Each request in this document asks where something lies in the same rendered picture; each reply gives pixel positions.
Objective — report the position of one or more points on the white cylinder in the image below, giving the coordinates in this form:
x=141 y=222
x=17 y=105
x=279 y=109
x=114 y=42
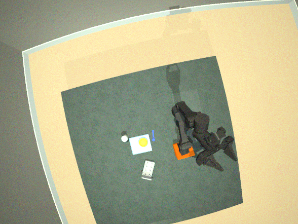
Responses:
x=124 y=138

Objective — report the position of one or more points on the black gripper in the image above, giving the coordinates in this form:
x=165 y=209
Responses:
x=206 y=157

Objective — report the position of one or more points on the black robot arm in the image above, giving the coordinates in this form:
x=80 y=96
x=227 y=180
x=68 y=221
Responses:
x=198 y=121

